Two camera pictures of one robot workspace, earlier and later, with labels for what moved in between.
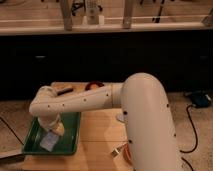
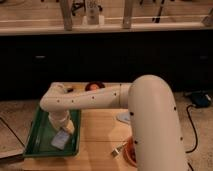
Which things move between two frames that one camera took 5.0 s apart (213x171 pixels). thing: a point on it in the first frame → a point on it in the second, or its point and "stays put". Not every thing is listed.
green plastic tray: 65,145 stays put
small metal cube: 114,153 stays put
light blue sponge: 49,140 → 60,139
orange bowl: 127,154 stays put
